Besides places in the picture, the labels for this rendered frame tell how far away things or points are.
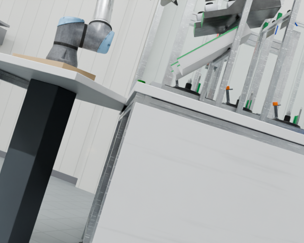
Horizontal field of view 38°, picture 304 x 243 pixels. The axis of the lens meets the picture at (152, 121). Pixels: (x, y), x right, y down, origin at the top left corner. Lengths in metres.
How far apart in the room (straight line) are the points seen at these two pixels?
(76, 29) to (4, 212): 0.89
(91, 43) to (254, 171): 1.08
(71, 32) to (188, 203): 1.09
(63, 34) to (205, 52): 0.76
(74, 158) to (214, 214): 4.35
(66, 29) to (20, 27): 4.44
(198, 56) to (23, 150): 0.92
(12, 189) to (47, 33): 4.33
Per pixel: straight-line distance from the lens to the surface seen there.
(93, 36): 2.12
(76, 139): 5.63
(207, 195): 1.35
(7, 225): 2.11
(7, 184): 2.12
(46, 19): 6.35
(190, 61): 1.62
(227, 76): 1.59
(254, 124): 1.38
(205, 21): 1.70
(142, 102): 1.33
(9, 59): 1.74
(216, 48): 1.63
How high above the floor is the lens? 0.68
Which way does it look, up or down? 3 degrees up
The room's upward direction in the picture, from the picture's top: 17 degrees clockwise
